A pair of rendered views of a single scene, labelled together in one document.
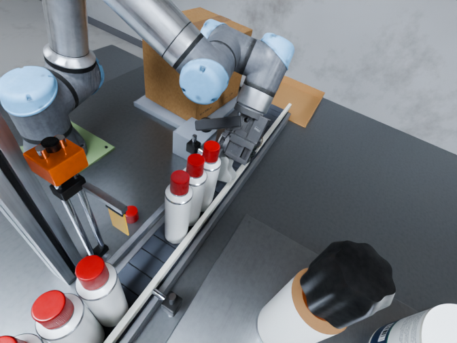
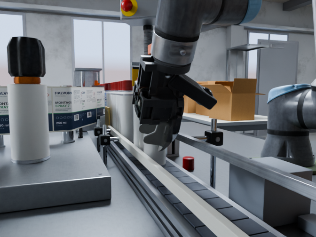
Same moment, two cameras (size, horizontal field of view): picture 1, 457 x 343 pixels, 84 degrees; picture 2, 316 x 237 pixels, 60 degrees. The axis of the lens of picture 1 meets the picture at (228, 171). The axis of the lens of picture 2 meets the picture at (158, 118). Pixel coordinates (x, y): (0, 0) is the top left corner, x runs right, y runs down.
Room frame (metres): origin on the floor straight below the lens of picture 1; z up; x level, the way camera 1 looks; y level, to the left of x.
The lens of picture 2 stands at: (0.88, -0.31, 1.05)
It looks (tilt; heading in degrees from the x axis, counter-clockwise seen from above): 6 degrees down; 144
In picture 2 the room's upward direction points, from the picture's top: straight up
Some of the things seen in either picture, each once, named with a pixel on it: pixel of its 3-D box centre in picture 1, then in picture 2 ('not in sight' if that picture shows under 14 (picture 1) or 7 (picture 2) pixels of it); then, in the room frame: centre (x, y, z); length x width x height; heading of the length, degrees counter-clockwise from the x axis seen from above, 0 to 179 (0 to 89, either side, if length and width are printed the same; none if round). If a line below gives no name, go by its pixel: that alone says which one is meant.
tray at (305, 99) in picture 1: (290, 97); not in sight; (1.11, -0.18, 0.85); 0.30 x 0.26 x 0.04; 162
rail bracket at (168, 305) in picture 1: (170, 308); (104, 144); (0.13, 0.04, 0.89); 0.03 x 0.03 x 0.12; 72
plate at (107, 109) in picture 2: not in sight; (106, 117); (-0.14, 0.17, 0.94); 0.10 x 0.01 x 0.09; 162
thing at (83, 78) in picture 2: not in sight; (89, 99); (-0.27, 0.16, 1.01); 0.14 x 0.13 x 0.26; 162
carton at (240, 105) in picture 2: not in sight; (231, 98); (-0.81, 1.79, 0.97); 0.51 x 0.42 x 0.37; 77
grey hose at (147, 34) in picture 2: not in sight; (147, 55); (0.03, 0.26, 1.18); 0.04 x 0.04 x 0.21
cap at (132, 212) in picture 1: (130, 214); (188, 162); (0.32, 0.21, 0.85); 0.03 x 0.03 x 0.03
